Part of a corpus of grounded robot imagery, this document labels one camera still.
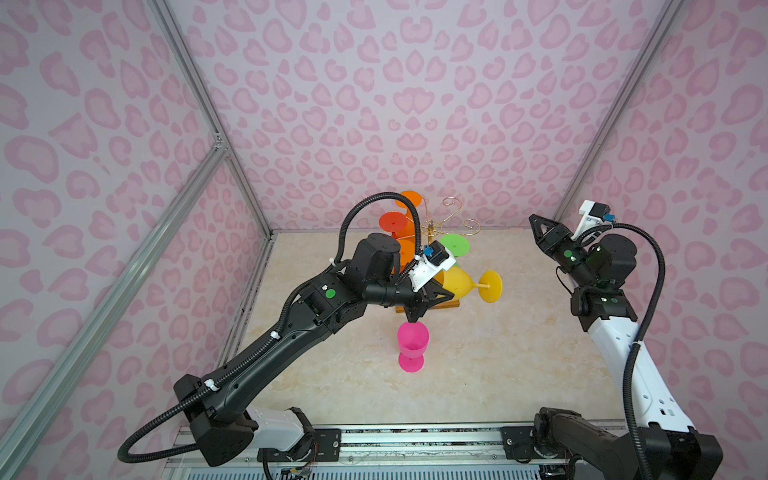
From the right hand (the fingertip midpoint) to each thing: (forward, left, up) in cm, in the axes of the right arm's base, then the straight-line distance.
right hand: (534, 217), depth 68 cm
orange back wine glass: (+13, +26, -6) cm, 30 cm away
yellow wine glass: (-15, +18, -4) cm, 24 cm away
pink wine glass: (-16, +27, -29) cm, 43 cm away
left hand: (-18, +20, -2) cm, 27 cm away
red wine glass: (+5, +32, -7) cm, 33 cm away
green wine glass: (-3, +17, -6) cm, 18 cm away
